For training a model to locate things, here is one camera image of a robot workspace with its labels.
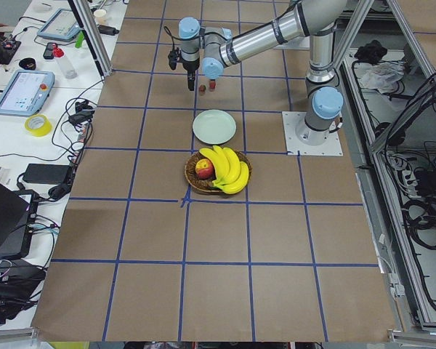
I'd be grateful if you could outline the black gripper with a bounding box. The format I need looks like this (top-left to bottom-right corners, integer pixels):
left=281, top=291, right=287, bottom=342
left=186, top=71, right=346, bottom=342
left=182, top=60, right=199, bottom=91

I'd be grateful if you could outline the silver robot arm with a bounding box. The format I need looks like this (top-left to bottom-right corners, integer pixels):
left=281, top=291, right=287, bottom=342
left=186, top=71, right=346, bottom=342
left=168, top=1, right=347, bottom=94

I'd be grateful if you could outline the light green plate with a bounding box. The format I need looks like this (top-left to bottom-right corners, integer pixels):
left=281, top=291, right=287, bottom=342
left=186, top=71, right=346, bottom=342
left=193, top=110, right=236, bottom=145

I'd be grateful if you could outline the yellow banana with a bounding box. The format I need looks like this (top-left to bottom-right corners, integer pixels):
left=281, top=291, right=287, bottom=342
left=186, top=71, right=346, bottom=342
left=213, top=145, right=235, bottom=185
left=199, top=148, right=229, bottom=182
left=213, top=145, right=241, bottom=188
left=219, top=161, right=250, bottom=194

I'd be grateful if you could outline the red yellow apple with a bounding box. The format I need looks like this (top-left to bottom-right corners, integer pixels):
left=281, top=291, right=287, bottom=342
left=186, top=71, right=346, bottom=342
left=195, top=158, right=214, bottom=180

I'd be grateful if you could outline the top yellow banana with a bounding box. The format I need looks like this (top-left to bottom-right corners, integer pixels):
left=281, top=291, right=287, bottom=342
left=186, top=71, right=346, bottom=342
left=199, top=148, right=229, bottom=182

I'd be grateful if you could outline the brown wicker basket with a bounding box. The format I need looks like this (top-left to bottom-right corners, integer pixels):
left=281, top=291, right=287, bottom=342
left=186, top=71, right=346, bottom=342
left=184, top=151, right=252, bottom=194

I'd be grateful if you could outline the paper cup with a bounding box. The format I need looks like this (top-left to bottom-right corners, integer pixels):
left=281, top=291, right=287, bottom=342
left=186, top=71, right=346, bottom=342
left=93, top=9, right=108, bottom=25

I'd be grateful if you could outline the green marker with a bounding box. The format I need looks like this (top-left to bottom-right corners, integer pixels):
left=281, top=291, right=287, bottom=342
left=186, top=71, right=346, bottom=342
left=75, top=31, right=84, bottom=49

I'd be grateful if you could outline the bottom yellow banana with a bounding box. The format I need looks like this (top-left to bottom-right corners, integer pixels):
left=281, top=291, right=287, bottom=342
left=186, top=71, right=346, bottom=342
left=219, top=161, right=250, bottom=194

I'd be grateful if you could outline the clear squeeze bottle red cap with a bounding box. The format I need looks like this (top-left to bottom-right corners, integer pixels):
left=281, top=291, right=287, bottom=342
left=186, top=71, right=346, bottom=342
left=52, top=45, right=78, bottom=79

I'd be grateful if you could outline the teach pendant tablet far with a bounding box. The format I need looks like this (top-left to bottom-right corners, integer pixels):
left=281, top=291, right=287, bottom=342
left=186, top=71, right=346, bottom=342
left=37, top=8, right=81, bottom=41

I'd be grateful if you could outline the teach pendant tablet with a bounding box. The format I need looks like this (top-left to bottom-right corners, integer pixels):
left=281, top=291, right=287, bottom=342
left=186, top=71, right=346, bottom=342
left=0, top=70, right=55, bottom=117
left=37, top=8, right=81, bottom=41

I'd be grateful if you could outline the black remote device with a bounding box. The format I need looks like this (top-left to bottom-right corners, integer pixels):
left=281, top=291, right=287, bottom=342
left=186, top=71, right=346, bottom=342
left=43, top=42, right=57, bottom=60

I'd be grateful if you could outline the yellow tape roll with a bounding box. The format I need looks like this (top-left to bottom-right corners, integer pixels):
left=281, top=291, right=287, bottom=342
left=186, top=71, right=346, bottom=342
left=25, top=114, right=52, bottom=137

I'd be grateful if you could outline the teach pendant tablet near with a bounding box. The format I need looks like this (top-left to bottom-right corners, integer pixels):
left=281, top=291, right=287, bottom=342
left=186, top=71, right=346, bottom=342
left=0, top=70, right=55, bottom=117

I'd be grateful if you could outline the black power adapter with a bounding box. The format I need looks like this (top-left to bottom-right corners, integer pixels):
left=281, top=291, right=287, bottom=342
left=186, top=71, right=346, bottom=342
left=23, top=164, right=71, bottom=185

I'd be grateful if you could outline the black laptop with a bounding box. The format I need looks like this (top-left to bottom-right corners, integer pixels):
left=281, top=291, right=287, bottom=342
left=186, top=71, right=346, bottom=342
left=0, top=184, right=38, bottom=260

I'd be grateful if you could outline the aluminium frame post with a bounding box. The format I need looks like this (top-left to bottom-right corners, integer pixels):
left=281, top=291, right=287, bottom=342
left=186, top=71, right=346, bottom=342
left=68, top=0, right=113, bottom=79

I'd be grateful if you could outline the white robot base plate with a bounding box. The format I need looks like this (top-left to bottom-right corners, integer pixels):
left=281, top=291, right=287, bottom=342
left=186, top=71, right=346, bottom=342
left=282, top=111, right=343, bottom=156

